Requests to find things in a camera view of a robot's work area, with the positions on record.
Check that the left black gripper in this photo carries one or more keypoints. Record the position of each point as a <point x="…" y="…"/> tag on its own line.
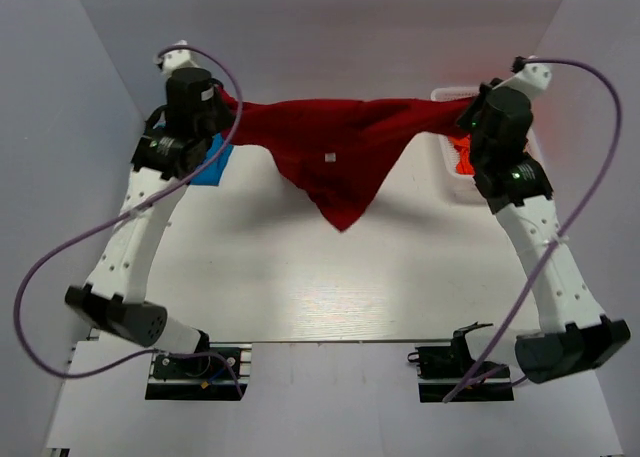
<point x="226" y="116"/>

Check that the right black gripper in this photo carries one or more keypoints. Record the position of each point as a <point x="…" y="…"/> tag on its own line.
<point x="464" y="120"/>

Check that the dark red t-shirt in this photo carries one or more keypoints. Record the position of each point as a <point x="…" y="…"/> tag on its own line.
<point x="340" y="151"/>

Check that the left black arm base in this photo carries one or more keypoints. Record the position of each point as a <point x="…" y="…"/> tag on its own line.
<point x="201" y="379"/>

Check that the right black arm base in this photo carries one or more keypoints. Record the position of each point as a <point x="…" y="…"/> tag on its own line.
<point x="438" y="372"/>

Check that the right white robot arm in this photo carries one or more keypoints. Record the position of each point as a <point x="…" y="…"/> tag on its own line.
<point x="574" y="333"/>

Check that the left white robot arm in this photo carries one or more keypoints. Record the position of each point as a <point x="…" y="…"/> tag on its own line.
<point x="113" y="298"/>

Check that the orange t-shirt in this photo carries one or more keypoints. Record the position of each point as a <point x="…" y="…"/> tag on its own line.
<point x="462" y="149"/>

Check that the folded blue t-shirt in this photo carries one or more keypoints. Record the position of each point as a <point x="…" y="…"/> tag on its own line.
<point x="212" y="164"/>

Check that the white plastic basket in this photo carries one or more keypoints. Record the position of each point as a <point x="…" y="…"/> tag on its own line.
<point x="514" y="184"/>

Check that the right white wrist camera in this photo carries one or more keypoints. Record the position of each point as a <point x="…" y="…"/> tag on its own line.
<point x="530" y="79"/>

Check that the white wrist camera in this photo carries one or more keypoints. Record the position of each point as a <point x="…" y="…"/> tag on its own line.
<point x="174" y="60"/>
<point x="530" y="79"/>

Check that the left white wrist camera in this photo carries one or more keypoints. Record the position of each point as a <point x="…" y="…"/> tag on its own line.
<point x="174" y="60"/>

